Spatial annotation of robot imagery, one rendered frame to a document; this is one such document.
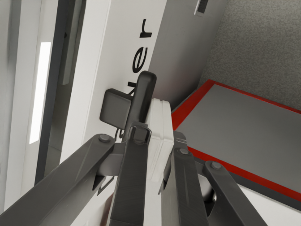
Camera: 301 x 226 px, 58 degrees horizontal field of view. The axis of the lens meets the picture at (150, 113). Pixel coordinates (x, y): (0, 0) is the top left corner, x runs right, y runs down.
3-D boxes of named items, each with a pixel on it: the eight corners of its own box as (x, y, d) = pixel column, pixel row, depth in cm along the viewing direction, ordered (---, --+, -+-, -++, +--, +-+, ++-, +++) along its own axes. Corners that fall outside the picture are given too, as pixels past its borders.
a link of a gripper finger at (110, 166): (138, 186, 15) (83, 173, 14) (143, 142, 19) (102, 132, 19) (145, 163, 14) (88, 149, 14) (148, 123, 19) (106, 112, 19)
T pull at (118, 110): (159, 73, 21) (153, 76, 19) (135, 156, 23) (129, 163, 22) (118, 58, 21) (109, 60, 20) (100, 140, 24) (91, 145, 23)
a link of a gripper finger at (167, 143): (162, 139, 15) (174, 142, 15) (161, 99, 22) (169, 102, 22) (148, 181, 17) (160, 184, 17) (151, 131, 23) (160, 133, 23)
